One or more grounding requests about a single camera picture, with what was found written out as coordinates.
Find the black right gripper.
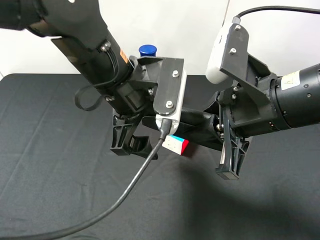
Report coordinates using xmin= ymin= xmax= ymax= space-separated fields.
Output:
xmin=214 ymin=53 xmax=278 ymax=180

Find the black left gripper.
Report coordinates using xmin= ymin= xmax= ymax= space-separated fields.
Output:
xmin=104 ymin=56 xmax=165 ymax=156

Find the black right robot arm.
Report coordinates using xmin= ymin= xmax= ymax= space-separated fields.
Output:
xmin=216 ymin=53 xmax=320 ymax=180

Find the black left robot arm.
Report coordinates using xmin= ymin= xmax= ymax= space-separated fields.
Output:
xmin=0 ymin=0 xmax=159 ymax=160

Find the colourful puzzle cube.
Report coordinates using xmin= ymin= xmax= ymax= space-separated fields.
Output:
xmin=162 ymin=135 xmax=189 ymax=156

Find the blue capped white bottle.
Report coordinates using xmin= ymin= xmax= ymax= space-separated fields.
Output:
xmin=138 ymin=44 xmax=158 ymax=57

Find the black left camera cable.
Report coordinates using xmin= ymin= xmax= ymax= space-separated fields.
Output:
xmin=0 ymin=117 xmax=173 ymax=240

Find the black camera cable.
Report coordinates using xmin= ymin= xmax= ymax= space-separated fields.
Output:
xmin=0 ymin=117 xmax=173 ymax=240
xmin=232 ymin=6 xmax=320 ymax=25

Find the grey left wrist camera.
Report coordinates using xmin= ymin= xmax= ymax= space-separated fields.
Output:
xmin=153 ymin=57 xmax=187 ymax=135

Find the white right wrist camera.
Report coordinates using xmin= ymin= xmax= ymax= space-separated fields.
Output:
xmin=205 ymin=17 xmax=250 ymax=85

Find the black right camera cable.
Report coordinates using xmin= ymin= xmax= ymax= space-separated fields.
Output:
xmin=232 ymin=6 xmax=320 ymax=25

